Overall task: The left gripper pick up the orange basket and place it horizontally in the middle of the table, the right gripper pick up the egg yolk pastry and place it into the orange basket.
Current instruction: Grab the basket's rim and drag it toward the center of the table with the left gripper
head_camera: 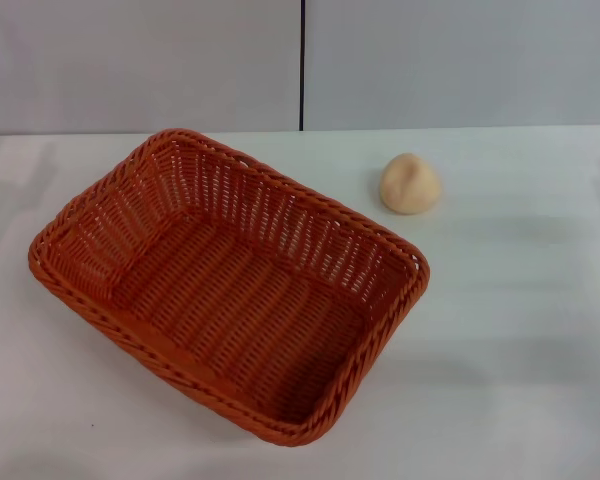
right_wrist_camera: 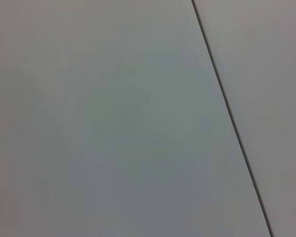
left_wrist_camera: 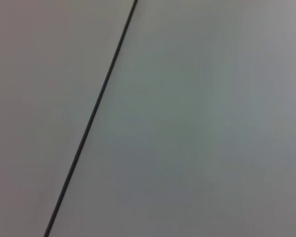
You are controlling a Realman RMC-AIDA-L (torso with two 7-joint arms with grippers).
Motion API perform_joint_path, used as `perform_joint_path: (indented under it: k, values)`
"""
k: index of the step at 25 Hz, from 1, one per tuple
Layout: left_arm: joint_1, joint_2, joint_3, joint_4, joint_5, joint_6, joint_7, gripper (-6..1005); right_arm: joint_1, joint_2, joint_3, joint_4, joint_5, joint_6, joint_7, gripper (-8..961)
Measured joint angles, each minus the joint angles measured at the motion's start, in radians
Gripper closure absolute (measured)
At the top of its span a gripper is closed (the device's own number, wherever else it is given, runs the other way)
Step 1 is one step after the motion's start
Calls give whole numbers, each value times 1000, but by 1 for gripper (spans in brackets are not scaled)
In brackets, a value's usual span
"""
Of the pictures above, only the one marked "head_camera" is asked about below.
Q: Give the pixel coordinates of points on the beige round bread bun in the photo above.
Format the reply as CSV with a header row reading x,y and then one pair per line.
x,y
410,185

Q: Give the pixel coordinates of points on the orange woven plastic basket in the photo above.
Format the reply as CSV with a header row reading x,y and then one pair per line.
x,y
230,300

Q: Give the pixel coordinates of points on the black vertical wall strip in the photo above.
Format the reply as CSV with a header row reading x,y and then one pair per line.
x,y
302,65

